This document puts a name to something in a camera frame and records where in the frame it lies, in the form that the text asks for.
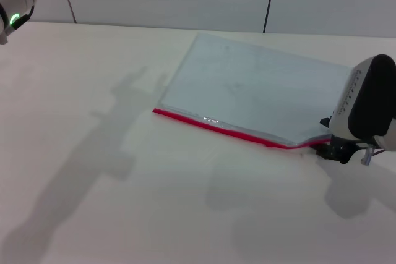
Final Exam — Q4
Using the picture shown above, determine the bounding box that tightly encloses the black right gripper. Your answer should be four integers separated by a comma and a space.
311, 135, 372, 166

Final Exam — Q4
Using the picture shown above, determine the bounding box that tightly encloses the thin black wall cable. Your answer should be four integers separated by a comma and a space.
262, 0, 278, 33

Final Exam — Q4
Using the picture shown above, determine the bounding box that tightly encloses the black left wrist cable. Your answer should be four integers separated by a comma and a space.
15, 4, 35, 30

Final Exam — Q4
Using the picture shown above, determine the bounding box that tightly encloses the clear document bag red zipper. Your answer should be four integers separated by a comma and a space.
153, 31, 354, 151

